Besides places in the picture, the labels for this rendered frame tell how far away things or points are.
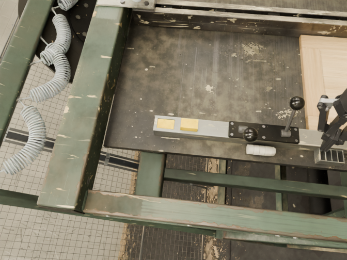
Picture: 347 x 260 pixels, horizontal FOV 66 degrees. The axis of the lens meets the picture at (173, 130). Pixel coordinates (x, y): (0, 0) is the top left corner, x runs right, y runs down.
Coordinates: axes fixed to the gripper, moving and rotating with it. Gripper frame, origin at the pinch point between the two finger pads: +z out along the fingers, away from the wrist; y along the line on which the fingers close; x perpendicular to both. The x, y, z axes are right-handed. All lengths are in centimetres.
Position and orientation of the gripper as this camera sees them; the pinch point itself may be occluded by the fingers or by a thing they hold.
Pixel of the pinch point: (330, 140)
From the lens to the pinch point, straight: 68.6
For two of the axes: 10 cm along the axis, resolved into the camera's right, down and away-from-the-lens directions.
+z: 1.7, 4.0, 9.0
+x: 5.0, -8.2, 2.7
